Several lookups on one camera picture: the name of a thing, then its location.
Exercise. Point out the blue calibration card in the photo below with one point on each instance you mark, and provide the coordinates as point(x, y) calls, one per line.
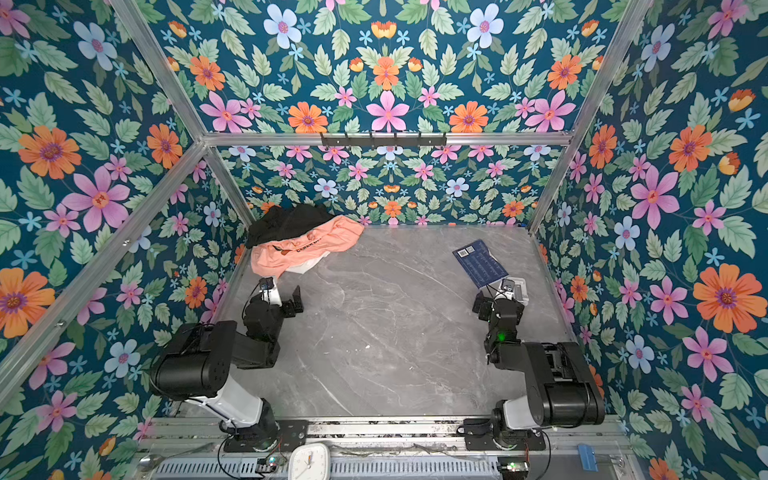
point(479, 264)

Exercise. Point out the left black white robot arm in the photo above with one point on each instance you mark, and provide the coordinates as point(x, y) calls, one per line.
point(195, 367)

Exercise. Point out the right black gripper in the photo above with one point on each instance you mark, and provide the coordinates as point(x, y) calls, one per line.
point(494, 303)

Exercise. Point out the small white plastic holder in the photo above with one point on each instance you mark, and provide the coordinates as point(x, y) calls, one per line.
point(514, 288)

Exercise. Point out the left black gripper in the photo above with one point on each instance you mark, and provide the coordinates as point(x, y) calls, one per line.
point(285, 300)

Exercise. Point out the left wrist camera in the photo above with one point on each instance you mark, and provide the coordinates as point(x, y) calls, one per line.
point(269, 289)

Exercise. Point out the blue clip on rail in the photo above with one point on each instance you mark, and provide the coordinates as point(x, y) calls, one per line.
point(588, 458)

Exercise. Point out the white square timer clock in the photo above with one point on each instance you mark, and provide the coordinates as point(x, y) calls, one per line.
point(310, 462)

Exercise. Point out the black cloth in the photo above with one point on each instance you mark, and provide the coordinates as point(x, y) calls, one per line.
point(279, 223)

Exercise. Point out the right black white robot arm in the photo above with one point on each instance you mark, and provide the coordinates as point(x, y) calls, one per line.
point(560, 390)

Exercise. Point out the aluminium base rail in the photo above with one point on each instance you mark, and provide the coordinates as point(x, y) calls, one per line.
point(440, 435)

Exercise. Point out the pink cloth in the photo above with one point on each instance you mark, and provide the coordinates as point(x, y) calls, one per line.
point(337, 235)

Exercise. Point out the white cloth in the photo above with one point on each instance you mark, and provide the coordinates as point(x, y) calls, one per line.
point(307, 265)

